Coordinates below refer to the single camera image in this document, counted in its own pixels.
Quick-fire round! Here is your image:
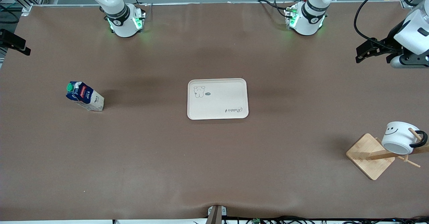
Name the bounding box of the blue white milk carton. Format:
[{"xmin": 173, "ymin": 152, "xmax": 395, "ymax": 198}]
[{"xmin": 66, "ymin": 81, "xmax": 105, "ymax": 112}]

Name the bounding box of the white smiley cup black handle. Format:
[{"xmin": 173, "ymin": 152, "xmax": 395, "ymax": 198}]
[{"xmin": 381, "ymin": 121, "xmax": 428, "ymax": 155}]

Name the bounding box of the wooden cup rack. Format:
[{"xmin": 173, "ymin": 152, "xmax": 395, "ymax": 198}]
[{"xmin": 346, "ymin": 128, "xmax": 429, "ymax": 181}]

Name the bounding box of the cream tray with rabbit print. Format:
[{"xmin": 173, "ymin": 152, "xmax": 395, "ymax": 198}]
[{"xmin": 187, "ymin": 78, "xmax": 249, "ymax": 120}]

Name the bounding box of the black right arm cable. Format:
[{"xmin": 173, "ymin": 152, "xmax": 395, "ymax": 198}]
[{"xmin": 0, "ymin": 4, "xmax": 20, "ymax": 24}]

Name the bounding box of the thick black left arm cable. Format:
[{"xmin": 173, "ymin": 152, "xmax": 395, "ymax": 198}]
[{"xmin": 354, "ymin": 0, "xmax": 403, "ymax": 48}]

